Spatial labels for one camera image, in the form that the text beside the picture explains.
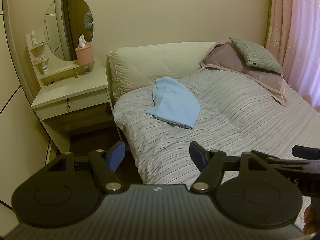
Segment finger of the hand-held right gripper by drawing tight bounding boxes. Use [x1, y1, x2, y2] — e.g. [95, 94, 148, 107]
[292, 145, 320, 159]
[252, 150, 312, 167]

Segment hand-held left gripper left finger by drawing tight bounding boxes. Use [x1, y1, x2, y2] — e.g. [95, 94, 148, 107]
[46, 141, 126, 194]

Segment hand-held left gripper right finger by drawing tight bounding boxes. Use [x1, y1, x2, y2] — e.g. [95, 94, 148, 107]
[189, 141, 272, 194]

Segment light blue sweatshirt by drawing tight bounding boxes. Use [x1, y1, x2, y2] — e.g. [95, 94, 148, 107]
[145, 77, 201, 130]

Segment person's right hand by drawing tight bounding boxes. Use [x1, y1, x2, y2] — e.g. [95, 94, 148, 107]
[303, 202, 320, 236]

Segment bed with striped cover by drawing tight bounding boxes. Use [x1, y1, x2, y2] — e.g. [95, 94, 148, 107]
[112, 66, 320, 186]

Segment white dressing table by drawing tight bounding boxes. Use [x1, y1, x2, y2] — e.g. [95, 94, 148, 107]
[24, 0, 112, 153]

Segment cream padded headboard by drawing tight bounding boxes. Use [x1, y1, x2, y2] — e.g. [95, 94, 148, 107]
[107, 42, 217, 103]

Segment purple pillow with pink border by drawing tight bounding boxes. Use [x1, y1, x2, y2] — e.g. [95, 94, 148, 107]
[199, 39, 288, 105]

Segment pink tissue box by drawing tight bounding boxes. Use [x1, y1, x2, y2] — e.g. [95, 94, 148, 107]
[75, 35, 95, 65]

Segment grey checked pillow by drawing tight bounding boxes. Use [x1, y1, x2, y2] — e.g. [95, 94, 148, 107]
[229, 37, 284, 75]

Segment pink sheer curtain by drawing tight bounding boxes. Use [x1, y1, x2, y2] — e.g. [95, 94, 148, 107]
[281, 0, 320, 113]

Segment white wardrobe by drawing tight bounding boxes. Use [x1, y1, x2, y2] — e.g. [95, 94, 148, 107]
[0, 0, 64, 210]

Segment pink embroidered drape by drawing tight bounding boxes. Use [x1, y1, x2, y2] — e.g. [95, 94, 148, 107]
[265, 0, 290, 55]

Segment oval mirror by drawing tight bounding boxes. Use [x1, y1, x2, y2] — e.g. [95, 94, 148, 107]
[44, 0, 94, 62]

